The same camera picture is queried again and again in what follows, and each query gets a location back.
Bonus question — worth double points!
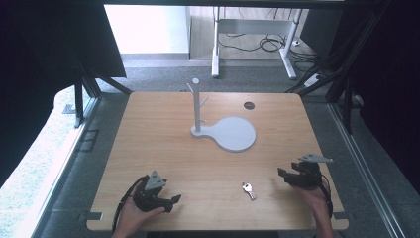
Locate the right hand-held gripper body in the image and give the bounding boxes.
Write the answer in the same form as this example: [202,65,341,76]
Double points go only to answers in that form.
[289,153,335,190]

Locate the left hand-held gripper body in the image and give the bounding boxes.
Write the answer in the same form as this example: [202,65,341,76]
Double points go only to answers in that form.
[132,170,173,213]

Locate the silver key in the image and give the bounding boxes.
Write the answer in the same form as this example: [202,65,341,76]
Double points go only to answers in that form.
[241,181,258,201]

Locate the grey key holder stand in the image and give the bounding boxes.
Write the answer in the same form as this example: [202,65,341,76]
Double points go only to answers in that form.
[185,77,258,154]

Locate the person's left hand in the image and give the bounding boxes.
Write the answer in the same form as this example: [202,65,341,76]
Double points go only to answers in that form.
[114,197,166,238]

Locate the person's right hand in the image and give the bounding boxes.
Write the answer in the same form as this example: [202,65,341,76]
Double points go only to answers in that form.
[291,183,330,219]

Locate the white power strip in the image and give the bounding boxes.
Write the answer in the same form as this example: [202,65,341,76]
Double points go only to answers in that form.
[303,72,324,88]

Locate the black curtain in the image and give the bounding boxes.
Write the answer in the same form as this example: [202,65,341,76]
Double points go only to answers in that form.
[0,0,127,188]
[326,0,420,196]

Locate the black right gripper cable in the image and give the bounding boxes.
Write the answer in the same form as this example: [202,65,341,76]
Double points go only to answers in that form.
[317,174,335,220]

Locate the black metal frame stand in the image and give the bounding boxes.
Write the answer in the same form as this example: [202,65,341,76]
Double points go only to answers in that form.
[285,0,394,135]
[72,56,134,129]

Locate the black floor cables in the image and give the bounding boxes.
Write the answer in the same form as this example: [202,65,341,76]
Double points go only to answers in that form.
[218,31,319,64]

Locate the white desk frame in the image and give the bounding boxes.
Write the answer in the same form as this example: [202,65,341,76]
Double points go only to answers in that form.
[211,6,304,80]

